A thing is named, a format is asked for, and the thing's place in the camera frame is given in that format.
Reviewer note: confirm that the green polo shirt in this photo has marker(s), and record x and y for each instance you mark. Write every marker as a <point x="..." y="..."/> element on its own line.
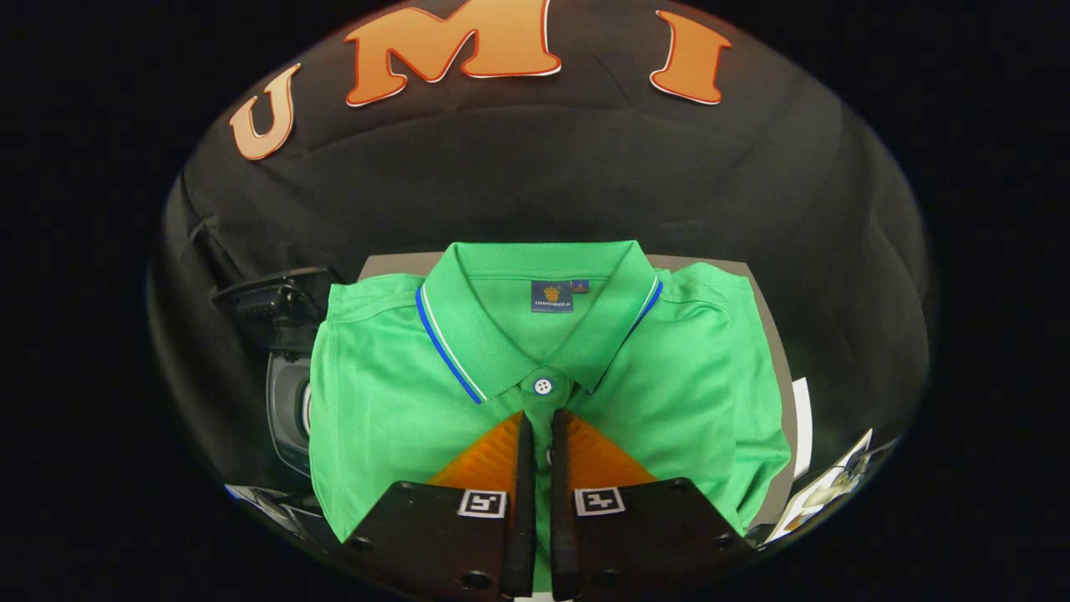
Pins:
<point x="393" y="401"/>

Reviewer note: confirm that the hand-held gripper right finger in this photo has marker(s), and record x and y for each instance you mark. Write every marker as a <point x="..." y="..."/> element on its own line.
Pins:
<point x="562" y="502"/>

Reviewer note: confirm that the printed picture sheet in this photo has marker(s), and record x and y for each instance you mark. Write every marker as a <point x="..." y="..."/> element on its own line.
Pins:
<point x="823" y="489"/>

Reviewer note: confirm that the black backdrop cloth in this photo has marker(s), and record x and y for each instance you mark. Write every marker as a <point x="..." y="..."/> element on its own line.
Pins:
<point x="535" y="167"/>

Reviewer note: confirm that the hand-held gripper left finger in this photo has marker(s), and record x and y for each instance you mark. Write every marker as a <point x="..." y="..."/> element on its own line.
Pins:
<point x="522" y="502"/>

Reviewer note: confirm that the white paper sheet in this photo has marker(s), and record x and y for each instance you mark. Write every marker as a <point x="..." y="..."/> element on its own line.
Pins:
<point x="802" y="426"/>

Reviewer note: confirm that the dark washing machine lid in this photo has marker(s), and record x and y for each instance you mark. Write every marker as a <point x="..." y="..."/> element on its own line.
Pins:
<point x="276" y="305"/>

